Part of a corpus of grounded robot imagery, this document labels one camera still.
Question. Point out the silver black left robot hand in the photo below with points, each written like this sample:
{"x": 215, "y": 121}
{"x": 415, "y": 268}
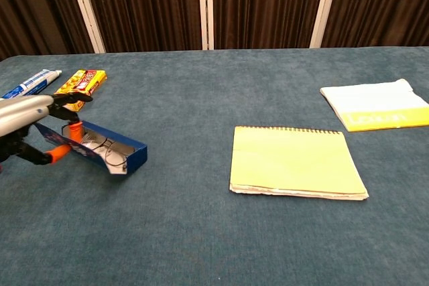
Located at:
{"x": 20, "y": 112}

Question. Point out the thin metal-framed eyeglasses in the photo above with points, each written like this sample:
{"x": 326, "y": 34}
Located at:
{"x": 115, "y": 157}

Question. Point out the blue cardboard glasses box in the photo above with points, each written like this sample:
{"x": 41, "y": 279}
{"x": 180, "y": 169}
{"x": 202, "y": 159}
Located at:
{"x": 135, "y": 155}

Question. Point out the white blue toothpaste tube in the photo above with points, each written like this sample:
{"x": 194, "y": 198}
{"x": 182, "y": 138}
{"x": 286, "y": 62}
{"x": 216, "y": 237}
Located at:
{"x": 33, "y": 83}

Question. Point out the yellow snack box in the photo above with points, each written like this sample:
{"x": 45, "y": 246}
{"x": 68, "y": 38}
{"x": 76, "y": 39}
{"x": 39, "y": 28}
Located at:
{"x": 85, "y": 81}

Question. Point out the brown pleated curtain panel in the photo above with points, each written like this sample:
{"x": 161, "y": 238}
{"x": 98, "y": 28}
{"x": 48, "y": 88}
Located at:
{"x": 33, "y": 8}
{"x": 268, "y": 4}
{"x": 144, "y": 4}
{"x": 385, "y": 4}

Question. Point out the teal velvet tablecloth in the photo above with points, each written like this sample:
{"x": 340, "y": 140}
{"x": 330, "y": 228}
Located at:
{"x": 201, "y": 98}

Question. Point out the yellow spiral notepad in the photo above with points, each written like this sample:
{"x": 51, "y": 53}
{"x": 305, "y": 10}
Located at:
{"x": 295, "y": 162}

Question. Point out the white yellow notebook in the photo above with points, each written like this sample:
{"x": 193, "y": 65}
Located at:
{"x": 372, "y": 102}

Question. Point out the white partition frame post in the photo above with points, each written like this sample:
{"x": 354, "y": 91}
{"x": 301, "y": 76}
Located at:
{"x": 85, "y": 8}
{"x": 323, "y": 8}
{"x": 206, "y": 8}

